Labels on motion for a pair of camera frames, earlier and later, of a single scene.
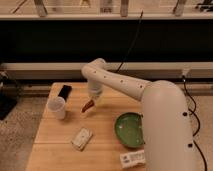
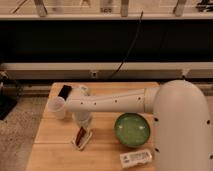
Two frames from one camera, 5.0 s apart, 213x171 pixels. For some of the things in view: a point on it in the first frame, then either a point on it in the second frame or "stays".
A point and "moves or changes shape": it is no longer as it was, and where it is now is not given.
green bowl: (129, 129) stays
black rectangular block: (65, 92) stays
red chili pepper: (90, 103) moves or changes shape
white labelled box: (132, 159) stays
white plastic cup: (56, 108) stays
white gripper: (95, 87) to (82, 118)
